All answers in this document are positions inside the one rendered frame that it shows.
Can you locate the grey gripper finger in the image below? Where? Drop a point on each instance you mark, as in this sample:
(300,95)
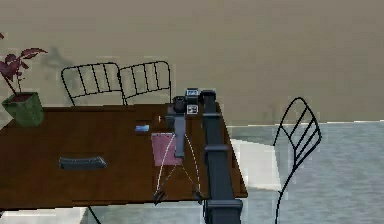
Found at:
(162,166)
(195,160)

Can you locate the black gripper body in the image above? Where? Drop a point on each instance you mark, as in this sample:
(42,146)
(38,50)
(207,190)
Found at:
(179,126)

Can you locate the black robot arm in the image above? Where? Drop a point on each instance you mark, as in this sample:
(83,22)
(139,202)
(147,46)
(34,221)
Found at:
(216,160)

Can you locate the small blue card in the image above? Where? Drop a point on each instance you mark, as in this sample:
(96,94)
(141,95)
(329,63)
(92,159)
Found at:
(142,128)

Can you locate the black remote control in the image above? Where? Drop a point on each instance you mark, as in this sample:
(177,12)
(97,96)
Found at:
(82,162)

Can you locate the brown wooden table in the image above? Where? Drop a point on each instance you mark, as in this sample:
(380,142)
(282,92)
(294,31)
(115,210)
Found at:
(83,143)

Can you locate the red plant in green pot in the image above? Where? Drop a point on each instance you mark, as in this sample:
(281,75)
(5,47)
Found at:
(23,106)

